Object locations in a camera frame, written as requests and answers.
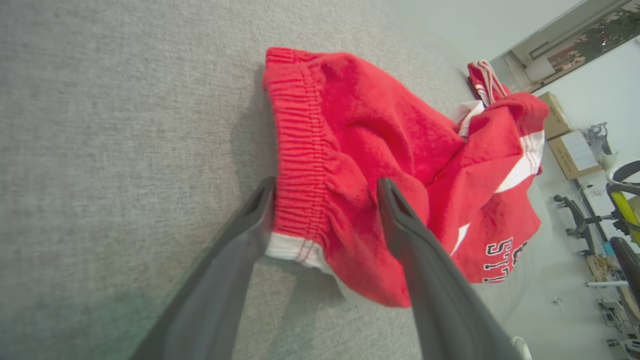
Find black office chair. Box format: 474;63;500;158
554;194;640;306

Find grey tabletop device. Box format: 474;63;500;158
585;122;614;157

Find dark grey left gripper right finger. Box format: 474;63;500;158
376;177;523;360

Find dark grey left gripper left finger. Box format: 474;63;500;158
130;176;277;360

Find yellow-green curved frame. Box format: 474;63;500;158
605;160;640;247

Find framed window with greenery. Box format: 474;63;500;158
502;0;640;94

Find red Bulls 23 basketball shorts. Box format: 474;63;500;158
262;46;551;308

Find red shirt with white sleeves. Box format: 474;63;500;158
467;60;512;107

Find brown cardboard box white label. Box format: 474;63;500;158
547;130;603;181

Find small brown cardboard box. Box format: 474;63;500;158
537;91;573;141

